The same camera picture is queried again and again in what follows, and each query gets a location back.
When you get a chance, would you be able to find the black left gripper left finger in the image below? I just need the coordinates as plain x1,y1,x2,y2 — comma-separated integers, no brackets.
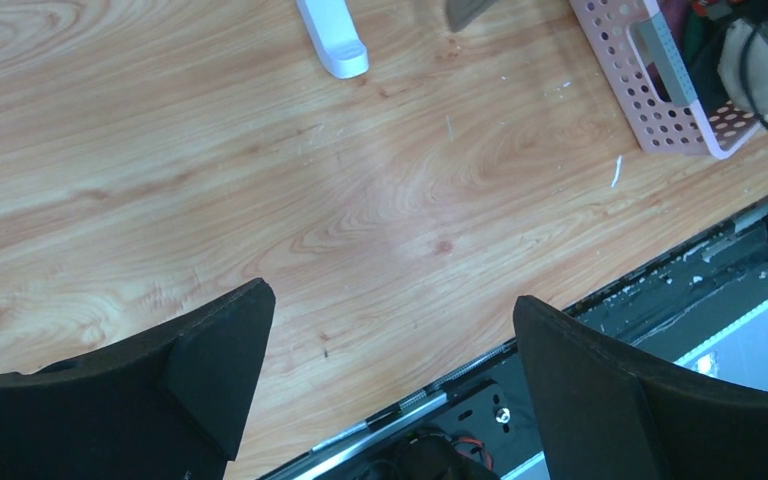
0,278,276,479

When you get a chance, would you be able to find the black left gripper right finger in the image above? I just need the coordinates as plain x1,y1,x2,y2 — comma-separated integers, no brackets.
513,295,768,479

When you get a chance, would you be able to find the pink plastic basket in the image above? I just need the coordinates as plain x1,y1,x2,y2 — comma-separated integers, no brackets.
570,0,761,160

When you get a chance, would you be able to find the white metal drying rack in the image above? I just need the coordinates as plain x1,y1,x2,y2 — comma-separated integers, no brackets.
296,0,370,80

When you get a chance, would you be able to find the tan sock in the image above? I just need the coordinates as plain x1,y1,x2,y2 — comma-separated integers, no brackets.
444,0,496,33

